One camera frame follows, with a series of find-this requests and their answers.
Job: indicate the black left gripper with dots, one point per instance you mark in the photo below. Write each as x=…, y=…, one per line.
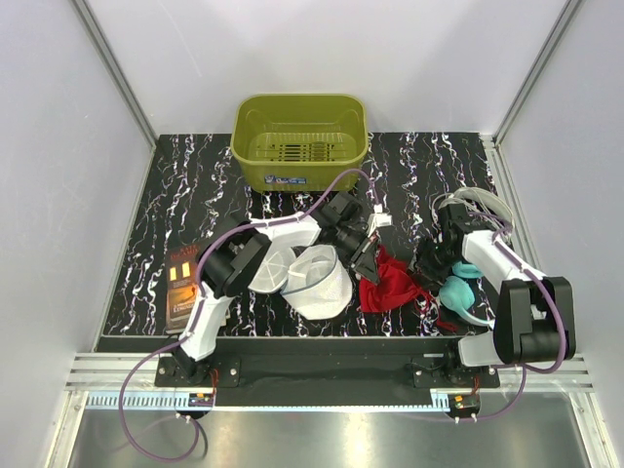
x=368, y=264

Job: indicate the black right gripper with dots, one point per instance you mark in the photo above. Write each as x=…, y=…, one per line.
x=431, y=275

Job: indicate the red bra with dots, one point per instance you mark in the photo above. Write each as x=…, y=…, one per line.
x=394, y=289

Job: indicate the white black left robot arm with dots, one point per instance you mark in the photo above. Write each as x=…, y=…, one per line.
x=235, y=252

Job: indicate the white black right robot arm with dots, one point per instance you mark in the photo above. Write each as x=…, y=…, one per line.
x=533, y=324

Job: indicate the white mesh laundry bag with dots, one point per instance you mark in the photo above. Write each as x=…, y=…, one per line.
x=314, y=283

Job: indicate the teal cat-ear headphones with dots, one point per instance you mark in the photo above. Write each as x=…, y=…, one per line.
x=457, y=296

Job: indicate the olive green plastic basket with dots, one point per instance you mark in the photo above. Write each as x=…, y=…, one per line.
x=298, y=142

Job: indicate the dark orange paperback book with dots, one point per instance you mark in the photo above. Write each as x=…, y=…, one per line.
x=182, y=289

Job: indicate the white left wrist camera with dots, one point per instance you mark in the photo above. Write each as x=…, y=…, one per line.
x=378, y=219

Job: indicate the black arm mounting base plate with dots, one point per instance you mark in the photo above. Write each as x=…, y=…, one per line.
x=288, y=395

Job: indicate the white slotted cable duct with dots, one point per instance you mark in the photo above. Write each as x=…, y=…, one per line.
x=137, y=400

